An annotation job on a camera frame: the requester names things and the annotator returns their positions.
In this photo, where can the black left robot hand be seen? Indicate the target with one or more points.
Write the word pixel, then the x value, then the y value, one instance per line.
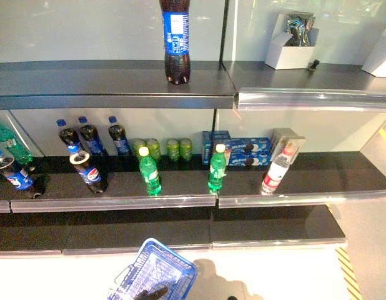
pixel 149 296

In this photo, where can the blue plastic shopping basket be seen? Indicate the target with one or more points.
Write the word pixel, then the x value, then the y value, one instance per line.
pixel 180 257

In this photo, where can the clear water bottle red label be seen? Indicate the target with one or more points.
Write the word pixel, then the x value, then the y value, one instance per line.
pixel 277 175

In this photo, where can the green Sprite bottle yellow cap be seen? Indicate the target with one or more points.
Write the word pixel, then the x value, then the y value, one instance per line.
pixel 217 168
pixel 150 175
pixel 15 147

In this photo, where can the upright blue Oreo box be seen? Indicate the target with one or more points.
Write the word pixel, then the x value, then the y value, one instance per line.
pixel 207 147

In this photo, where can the yellow black hazard tape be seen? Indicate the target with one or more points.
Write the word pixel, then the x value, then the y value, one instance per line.
pixel 349 275

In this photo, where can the grey display carton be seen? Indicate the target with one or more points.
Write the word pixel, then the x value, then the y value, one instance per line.
pixel 285 137

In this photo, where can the large Pepsi cola bottle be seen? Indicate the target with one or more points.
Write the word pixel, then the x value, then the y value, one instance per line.
pixel 176 37

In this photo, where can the black shelf upright pole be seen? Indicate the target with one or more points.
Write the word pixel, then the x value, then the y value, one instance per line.
pixel 224 31

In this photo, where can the white open carton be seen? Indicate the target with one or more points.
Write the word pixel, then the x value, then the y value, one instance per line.
pixel 380 59
pixel 289 57

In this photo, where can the small black object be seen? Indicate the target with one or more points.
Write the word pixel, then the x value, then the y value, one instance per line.
pixel 314 64

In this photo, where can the shiny snack packets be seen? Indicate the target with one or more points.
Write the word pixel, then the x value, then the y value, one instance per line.
pixel 297 28

